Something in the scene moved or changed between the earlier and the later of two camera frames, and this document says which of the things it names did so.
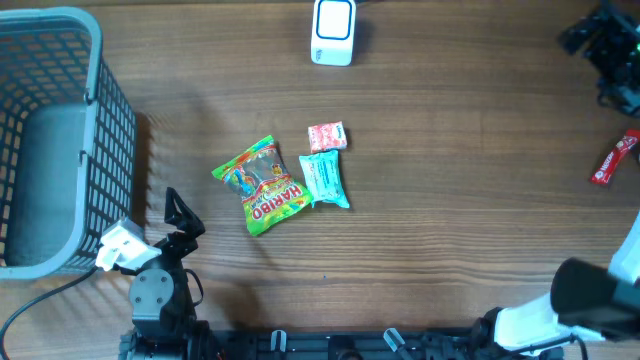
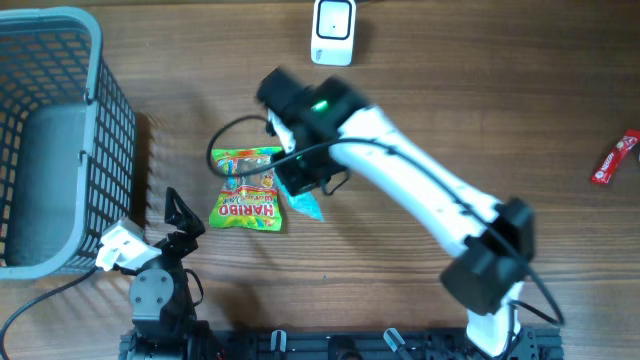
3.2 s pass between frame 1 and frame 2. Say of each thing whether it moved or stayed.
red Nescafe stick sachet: stayed
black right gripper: moved
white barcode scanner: stayed
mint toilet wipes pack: moved
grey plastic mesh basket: stayed
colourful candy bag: moved
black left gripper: stayed
